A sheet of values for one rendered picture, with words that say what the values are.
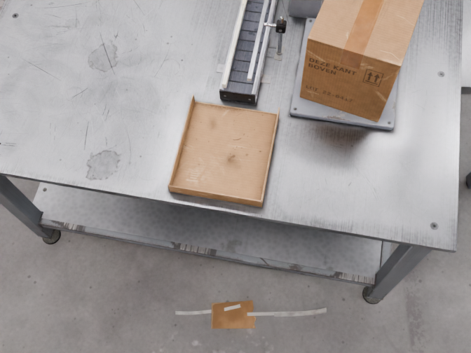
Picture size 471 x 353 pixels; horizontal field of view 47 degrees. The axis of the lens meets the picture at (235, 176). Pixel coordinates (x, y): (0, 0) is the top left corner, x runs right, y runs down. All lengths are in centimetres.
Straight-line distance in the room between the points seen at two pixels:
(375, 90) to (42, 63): 103
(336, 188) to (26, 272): 145
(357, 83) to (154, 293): 126
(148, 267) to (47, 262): 44
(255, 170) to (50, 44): 80
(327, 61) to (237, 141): 34
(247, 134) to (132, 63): 44
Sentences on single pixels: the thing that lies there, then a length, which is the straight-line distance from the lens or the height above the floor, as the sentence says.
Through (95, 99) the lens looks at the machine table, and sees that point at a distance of 170.
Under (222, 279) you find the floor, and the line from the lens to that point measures 227.
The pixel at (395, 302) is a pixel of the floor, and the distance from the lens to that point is 232.
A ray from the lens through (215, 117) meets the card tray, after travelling 160.
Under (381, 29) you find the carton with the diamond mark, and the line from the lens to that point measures 144.
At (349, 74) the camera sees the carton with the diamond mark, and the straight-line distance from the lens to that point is 146.
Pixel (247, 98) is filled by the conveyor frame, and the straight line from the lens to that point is 160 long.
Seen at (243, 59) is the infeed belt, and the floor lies 88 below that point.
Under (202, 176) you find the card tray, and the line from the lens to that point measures 151.
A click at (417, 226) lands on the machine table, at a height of 83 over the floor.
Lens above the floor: 220
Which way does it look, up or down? 65 degrees down
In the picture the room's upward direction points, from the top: 4 degrees counter-clockwise
